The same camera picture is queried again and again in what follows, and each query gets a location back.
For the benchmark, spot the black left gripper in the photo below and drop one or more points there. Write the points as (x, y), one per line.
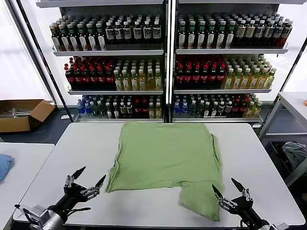
(72, 195)

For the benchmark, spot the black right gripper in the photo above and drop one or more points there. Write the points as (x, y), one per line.
(244, 208)

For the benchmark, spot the green polo shirt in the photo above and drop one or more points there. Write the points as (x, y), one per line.
(168, 155)

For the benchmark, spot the white paper scrap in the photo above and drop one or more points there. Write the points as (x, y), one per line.
(64, 117)

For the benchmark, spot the blue drink bottle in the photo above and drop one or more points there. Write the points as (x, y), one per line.
(88, 109)
(177, 109)
(184, 109)
(81, 109)

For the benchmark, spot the grey cloth bundle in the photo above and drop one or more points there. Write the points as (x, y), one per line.
(296, 153)

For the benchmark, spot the green tinted water bottle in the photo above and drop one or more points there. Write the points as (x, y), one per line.
(102, 109)
(192, 110)

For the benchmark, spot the small dark drink bottle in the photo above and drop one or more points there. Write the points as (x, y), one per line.
(116, 111)
(207, 111)
(228, 109)
(129, 110)
(109, 111)
(123, 110)
(214, 110)
(221, 109)

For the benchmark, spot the blue folded cloth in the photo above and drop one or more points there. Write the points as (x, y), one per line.
(4, 165)

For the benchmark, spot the yellow tea bottle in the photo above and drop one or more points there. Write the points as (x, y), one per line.
(250, 110)
(117, 81)
(150, 81)
(237, 80)
(245, 80)
(254, 80)
(257, 110)
(126, 81)
(262, 80)
(158, 111)
(134, 81)
(229, 80)
(151, 111)
(270, 80)
(142, 81)
(158, 81)

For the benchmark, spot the red cap cola bottle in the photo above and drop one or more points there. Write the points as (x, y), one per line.
(144, 109)
(137, 109)
(77, 77)
(243, 107)
(85, 77)
(69, 77)
(188, 76)
(196, 76)
(93, 77)
(212, 76)
(101, 77)
(109, 77)
(179, 76)
(236, 107)
(204, 76)
(220, 76)

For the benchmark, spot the brown cardboard box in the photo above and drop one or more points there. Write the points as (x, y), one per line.
(14, 124)

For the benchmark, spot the clear plastic packaging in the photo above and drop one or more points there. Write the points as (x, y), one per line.
(16, 112)

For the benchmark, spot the white metal shelf rack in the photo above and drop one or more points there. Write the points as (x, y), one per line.
(230, 51)
(108, 52)

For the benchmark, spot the green cap dark tea bottle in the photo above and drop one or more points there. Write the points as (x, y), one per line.
(64, 39)
(91, 38)
(82, 38)
(230, 36)
(56, 39)
(181, 36)
(101, 38)
(191, 36)
(221, 36)
(201, 36)
(211, 36)
(73, 39)

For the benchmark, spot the white cap navy label bottle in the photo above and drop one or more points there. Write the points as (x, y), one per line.
(109, 33)
(147, 32)
(278, 32)
(259, 32)
(118, 33)
(127, 32)
(137, 32)
(287, 32)
(269, 32)
(156, 32)

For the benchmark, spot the beige label dark bottle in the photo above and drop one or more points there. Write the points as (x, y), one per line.
(250, 33)
(241, 33)

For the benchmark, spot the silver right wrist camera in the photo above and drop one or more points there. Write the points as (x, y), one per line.
(279, 227)

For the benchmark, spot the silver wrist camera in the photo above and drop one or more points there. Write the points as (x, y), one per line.
(279, 227)
(39, 213)

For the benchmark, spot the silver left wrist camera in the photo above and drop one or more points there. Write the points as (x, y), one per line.
(39, 213)

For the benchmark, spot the black slanted frame post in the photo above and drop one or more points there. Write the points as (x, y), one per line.
(290, 72)
(62, 105)

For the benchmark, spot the grey metal frame table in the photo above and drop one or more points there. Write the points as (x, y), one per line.
(293, 100)

